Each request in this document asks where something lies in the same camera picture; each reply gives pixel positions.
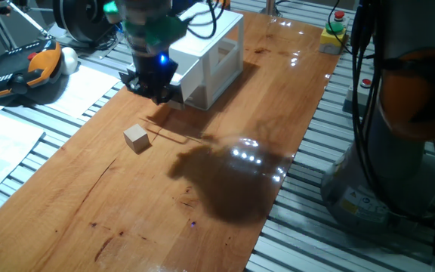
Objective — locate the slanted metal frame post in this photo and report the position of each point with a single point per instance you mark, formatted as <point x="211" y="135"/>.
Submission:
<point x="269" y="7"/>

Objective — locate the yellow grey button box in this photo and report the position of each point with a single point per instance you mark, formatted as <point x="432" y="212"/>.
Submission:
<point x="332" y="38"/>

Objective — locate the black filament spool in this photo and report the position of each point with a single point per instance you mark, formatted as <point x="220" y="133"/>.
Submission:
<point x="81" y="19"/>

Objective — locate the glossy wooden board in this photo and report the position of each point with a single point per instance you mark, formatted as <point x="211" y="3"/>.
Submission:
<point x="127" y="208"/>

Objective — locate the white round object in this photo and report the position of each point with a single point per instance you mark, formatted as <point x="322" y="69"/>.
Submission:
<point x="69" y="60"/>

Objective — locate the small wooden cube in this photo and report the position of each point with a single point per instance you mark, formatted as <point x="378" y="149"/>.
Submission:
<point x="136" y="138"/>

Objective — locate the grey box red button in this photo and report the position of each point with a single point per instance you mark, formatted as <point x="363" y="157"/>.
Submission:
<point x="357" y="96"/>

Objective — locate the orange black teach pendant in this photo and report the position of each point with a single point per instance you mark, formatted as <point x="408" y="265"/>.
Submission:
<point x="21" y="72"/>

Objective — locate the white paper sheet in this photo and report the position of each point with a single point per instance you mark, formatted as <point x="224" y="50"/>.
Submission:
<point x="81" y="88"/>
<point x="2" y="151"/>

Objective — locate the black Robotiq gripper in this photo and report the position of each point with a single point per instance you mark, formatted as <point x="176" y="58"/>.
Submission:
<point x="153" y="72"/>

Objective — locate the white drawer cabinet housing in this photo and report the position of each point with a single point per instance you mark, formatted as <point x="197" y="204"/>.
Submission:
<point x="198" y="41"/>

